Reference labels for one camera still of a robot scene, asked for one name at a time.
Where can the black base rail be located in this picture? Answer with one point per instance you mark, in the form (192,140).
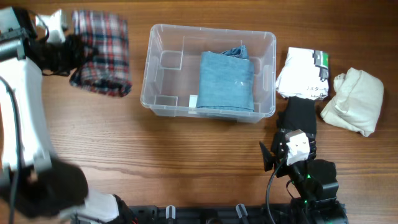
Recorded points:
(217,214)

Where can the white printed t-shirt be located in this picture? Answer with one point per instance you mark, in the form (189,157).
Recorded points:
(304,75)

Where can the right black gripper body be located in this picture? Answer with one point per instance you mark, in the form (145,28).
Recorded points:
(283,168)

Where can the cream garment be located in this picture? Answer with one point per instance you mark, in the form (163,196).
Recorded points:
(357,103)

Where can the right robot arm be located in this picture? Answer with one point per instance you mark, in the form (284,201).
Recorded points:
(315,181)

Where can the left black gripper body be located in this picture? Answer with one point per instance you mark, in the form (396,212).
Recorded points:
(67,55)

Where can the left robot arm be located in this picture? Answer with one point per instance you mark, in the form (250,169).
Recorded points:
(34,180)

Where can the plaid shirt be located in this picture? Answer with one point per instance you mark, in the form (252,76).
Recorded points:
(106,68)

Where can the white label on container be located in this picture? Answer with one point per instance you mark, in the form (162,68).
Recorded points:
(193,101)

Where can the black garment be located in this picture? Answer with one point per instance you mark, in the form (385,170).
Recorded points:
(299,114)

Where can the blue jeans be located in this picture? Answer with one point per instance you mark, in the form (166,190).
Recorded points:
(226,80)

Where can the clear plastic storage container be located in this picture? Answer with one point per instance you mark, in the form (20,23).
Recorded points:
(172,71)

